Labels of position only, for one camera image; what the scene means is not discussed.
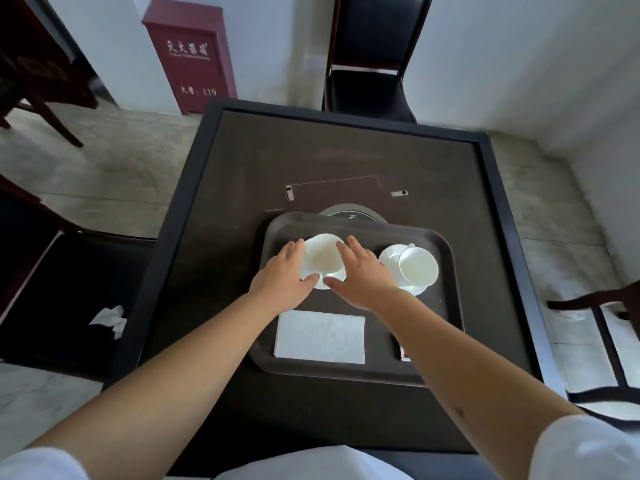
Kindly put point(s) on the person's right hand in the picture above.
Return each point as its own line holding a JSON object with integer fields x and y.
{"x": 367, "y": 284}

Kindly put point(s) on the person's left hand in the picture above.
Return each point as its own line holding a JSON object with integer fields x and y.
{"x": 280, "y": 279}

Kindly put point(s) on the person's left thumb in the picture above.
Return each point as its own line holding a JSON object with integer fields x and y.
{"x": 310, "y": 280}

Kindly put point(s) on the person's right thumb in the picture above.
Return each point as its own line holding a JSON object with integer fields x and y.
{"x": 334, "y": 284}

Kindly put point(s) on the person's right middle finger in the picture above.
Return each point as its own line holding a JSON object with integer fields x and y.
{"x": 357, "y": 246}

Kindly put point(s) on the white saucer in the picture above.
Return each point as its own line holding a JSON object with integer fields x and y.
{"x": 389, "y": 259}
{"x": 321, "y": 285}

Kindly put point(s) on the white cup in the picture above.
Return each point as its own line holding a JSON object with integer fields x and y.
{"x": 417, "y": 267}
{"x": 322, "y": 254}

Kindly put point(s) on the person's right forearm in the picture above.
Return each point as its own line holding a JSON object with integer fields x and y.
{"x": 465, "y": 374}

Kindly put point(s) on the person's left forearm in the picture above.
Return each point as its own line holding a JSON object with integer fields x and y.
{"x": 165, "y": 364}

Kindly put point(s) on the round glass hob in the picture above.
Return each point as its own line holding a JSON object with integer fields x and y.
{"x": 350, "y": 213}

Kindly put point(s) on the white paper napkin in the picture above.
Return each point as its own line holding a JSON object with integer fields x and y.
{"x": 320, "y": 337}

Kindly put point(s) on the small red white packet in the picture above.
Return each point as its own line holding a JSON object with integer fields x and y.
{"x": 404, "y": 353}

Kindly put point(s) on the dark brown tray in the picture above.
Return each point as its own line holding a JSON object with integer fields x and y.
{"x": 432, "y": 314}

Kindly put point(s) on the dark square table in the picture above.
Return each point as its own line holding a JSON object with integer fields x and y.
{"x": 240, "y": 154}

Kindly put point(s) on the black padded chair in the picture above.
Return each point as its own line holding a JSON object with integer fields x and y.
{"x": 55, "y": 294}
{"x": 370, "y": 89}

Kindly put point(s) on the crumpled white tissue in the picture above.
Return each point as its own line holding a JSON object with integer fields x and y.
{"x": 110, "y": 320}

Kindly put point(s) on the red fire cabinet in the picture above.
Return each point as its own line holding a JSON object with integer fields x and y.
{"x": 190, "y": 54}

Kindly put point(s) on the dark wooden chair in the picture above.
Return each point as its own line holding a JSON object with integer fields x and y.
{"x": 607, "y": 344}

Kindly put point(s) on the person's white shirt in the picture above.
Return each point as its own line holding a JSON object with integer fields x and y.
{"x": 585, "y": 449}

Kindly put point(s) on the dark wooden furniture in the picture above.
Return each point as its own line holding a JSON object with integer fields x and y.
{"x": 35, "y": 74}

